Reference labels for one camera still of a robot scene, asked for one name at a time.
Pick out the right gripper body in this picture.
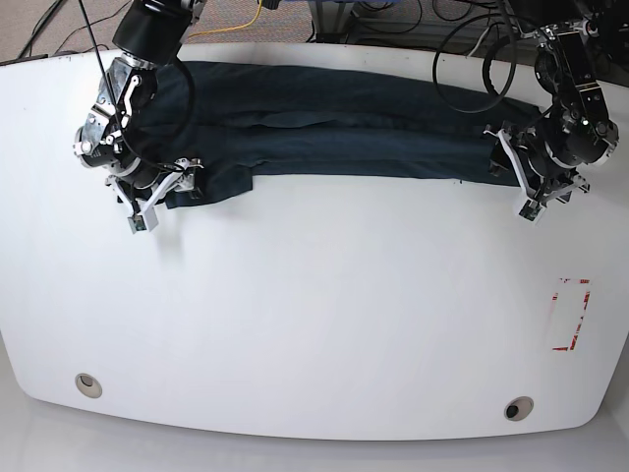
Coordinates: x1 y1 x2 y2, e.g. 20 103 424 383
120 164 166 200

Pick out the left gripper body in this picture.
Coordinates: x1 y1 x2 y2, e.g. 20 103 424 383
523 147 575 190

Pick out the dark blue t-shirt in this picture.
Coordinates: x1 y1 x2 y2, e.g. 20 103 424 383
136 62 539 208

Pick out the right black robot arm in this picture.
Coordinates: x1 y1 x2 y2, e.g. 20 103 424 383
74 1 205 199

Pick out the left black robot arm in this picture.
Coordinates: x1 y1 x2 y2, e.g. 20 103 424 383
482 1 619 197

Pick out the red tape rectangle marking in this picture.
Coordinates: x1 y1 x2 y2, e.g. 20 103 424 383
547 278 592 352

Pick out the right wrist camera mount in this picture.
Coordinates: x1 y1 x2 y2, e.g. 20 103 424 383
105 157 203 233

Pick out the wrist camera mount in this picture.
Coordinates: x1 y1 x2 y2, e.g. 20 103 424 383
483 122 591 224
105 157 203 233

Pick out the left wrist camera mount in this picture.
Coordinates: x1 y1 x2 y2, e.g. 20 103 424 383
483 122 591 224

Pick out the white cable on floor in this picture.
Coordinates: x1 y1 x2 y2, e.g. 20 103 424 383
465 27 492 58

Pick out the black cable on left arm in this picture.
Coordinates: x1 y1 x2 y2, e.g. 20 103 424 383
431 9 542 117

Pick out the yellow cable on floor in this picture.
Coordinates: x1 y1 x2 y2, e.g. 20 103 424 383
189 0 261 40

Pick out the left table cable grommet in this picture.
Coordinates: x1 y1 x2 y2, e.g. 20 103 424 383
75 374 102 399

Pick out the table cable grommet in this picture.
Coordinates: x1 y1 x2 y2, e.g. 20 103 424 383
75 374 102 399
504 396 535 422

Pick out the right table cable grommet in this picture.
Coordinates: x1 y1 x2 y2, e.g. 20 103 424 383
504 396 535 422

